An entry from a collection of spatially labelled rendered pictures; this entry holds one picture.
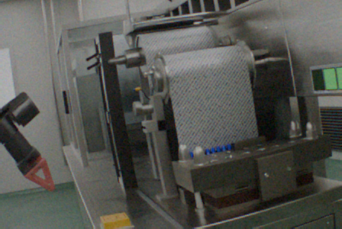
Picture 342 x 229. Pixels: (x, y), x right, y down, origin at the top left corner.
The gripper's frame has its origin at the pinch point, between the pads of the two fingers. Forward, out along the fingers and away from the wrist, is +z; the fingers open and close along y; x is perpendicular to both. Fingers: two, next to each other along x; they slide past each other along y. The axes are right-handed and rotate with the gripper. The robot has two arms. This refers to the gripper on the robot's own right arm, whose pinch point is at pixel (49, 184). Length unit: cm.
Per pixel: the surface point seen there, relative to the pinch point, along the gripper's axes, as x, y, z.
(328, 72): -67, -24, 20
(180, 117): -40.5, 9.2, 12.4
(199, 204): -26.1, -2.8, 29.6
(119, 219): -7.8, -0.6, 18.5
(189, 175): -27.6, -8.7, 19.6
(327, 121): -271, 311, 217
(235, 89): -58, 7, 17
